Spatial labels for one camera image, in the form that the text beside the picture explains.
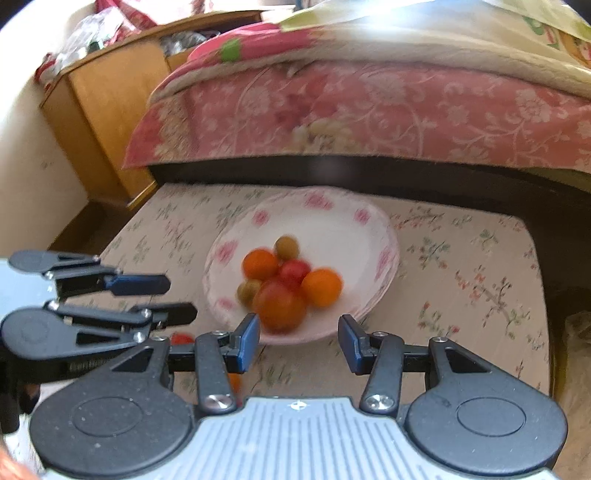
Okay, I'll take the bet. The large orange-red tomato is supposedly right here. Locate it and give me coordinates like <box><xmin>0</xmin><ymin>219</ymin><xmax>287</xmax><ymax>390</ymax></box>
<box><xmin>253</xmin><ymin>279</ymin><xmax>308</xmax><ymax>334</ymax></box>

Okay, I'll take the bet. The wooden cabinet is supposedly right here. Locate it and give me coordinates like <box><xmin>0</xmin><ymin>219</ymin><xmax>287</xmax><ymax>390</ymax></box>
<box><xmin>39</xmin><ymin>10</ymin><xmax>264</xmax><ymax>210</ymax></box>

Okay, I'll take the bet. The red printed bag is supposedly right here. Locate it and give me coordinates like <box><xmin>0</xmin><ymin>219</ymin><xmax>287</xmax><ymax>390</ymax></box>
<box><xmin>95</xmin><ymin>0</ymin><xmax>158</xmax><ymax>28</ymax></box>

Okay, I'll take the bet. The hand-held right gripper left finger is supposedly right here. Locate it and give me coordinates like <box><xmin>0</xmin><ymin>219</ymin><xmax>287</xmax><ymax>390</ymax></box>
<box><xmin>78</xmin><ymin>313</ymin><xmax>262</xmax><ymax>415</ymax></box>

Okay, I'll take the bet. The tan longan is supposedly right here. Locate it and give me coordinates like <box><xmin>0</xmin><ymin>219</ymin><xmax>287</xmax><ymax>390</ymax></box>
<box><xmin>236</xmin><ymin>279</ymin><xmax>263</xmax><ymax>305</ymax></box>
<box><xmin>274</xmin><ymin>235</ymin><xmax>300</xmax><ymax>260</ymax></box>

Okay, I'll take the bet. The bed with floral blanket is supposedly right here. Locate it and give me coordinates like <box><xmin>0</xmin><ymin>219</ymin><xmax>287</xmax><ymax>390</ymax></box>
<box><xmin>121</xmin><ymin>23</ymin><xmax>591</xmax><ymax>174</ymax></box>

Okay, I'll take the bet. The floral beige tablecloth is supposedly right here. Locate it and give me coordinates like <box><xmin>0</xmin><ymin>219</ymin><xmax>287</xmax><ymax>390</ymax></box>
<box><xmin>95</xmin><ymin>182</ymin><xmax>554</xmax><ymax>407</ymax></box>

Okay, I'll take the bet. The green yellow printed blanket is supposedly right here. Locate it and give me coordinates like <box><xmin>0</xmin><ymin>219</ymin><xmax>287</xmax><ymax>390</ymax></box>
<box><xmin>277</xmin><ymin>0</ymin><xmax>591</xmax><ymax>100</ymax></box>

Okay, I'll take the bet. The crumpled clear plastic bag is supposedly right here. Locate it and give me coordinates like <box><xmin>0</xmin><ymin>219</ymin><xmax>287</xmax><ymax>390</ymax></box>
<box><xmin>51</xmin><ymin>11</ymin><xmax>125</xmax><ymax>65</ymax></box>

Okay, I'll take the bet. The grey cloth bundle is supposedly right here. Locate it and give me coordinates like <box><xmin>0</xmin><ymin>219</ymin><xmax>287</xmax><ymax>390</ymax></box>
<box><xmin>159</xmin><ymin>30</ymin><xmax>222</xmax><ymax>56</ymax></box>

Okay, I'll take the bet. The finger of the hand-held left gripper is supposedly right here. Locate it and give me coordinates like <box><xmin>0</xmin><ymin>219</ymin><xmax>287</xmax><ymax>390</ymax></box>
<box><xmin>8</xmin><ymin>250</ymin><xmax>171</xmax><ymax>298</ymax></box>
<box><xmin>0</xmin><ymin>302</ymin><xmax>198</xmax><ymax>361</ymax></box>

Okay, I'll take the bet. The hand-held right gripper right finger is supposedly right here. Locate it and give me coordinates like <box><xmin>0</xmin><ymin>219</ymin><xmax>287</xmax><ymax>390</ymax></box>
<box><xmin>338</xmin><ymin>314</ymin><xmax>539</xmax><ymax>415</ymax></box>

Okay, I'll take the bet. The white plate pink floral rim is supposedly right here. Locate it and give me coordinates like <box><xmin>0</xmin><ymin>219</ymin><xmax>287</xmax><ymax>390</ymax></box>
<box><xmin>202</xmin><ymin>187</ymin><xmax>402</xmax><ymax>346</ymax></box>

